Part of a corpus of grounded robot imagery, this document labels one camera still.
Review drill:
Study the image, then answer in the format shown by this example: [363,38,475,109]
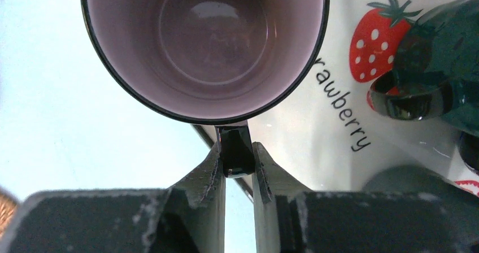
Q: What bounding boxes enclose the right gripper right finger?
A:
[252,142,478,252]

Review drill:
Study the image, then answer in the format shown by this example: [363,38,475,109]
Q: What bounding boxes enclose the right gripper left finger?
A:
[1,143,225,252]

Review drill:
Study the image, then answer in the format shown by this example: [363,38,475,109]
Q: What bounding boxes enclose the mauve mug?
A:
[81,0,329,178]

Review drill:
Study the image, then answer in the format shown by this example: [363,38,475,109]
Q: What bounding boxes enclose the patterned light wood coaster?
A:
[0,189,19,237]

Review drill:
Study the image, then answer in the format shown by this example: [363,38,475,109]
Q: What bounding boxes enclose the dark green mug front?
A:
[368,0,478,136]

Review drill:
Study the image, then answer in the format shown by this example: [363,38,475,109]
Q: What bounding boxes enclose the wooden serving tray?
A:
[193,0,479,203]

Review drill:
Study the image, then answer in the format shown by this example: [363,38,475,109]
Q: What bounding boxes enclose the blue mug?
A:
[458,132,478,175]

